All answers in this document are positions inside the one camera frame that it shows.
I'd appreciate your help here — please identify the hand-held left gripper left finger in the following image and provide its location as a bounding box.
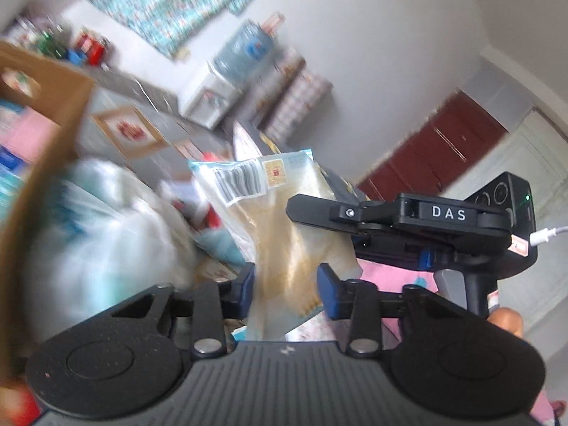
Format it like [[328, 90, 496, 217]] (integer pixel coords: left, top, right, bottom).
[[111, 264, 256, 358]]

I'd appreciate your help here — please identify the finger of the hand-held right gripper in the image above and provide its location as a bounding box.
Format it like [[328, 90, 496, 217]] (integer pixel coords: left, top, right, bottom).
[[353, 231, 436, 272], [286, 194, 402, 234]]

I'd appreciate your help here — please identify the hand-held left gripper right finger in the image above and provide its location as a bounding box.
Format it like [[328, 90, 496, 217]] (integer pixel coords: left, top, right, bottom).
[[317, 263, 484, 358]]

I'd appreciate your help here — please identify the blue teal packet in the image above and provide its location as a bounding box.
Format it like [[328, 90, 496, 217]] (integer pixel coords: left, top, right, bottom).
[[195, 226, 249, 267]]

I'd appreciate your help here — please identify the clear barcode noodle packet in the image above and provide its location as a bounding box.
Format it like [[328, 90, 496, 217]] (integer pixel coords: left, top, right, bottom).
[[189, 150, 362, 333]]

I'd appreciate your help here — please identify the cardboard box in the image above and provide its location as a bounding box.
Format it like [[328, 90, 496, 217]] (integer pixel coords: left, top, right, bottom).
[[0, 40, 96, 391]]

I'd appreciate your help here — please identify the person's right hand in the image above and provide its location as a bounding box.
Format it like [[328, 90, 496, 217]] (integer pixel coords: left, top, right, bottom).
[[488, 306, 524, 342]]

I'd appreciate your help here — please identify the pink cloth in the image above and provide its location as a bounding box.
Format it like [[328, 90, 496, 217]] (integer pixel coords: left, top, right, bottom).
[[284, 260, 502, 347]]

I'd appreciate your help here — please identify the red white packet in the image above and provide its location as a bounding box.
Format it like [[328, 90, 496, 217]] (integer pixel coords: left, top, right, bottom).
[[171, 151, 223, 236]]

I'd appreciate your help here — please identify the dark red door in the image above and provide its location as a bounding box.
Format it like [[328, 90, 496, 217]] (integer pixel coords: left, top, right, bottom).
[[357, 91, 509, 202]]

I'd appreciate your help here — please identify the checked rolled mat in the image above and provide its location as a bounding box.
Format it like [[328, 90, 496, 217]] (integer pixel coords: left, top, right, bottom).
[[266, 69, 333, 143], [248, 47, 307, 129]]

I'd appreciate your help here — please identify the white plastic bag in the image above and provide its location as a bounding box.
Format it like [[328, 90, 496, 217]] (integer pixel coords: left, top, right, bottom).
[[27, 157, 196, 333]]

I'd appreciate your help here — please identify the red white box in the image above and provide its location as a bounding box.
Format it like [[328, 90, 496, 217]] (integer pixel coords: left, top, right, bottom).
[[262, 13, 285, 36]]

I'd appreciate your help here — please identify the pink packet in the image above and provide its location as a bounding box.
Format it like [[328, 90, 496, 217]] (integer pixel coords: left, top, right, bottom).
[[0, 111, 58, 165]]

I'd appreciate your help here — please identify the red cans pack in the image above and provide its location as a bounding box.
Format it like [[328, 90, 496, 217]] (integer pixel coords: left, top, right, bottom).
[[73, 29, 109, 65]]

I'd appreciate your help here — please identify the white charging cable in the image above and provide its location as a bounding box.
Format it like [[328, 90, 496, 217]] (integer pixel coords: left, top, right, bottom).
[[530, 225, 568, 246]]

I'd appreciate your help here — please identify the floral teal wall cloth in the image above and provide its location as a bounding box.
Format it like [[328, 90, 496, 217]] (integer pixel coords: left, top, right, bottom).
[[66, 0, 285, 58]]

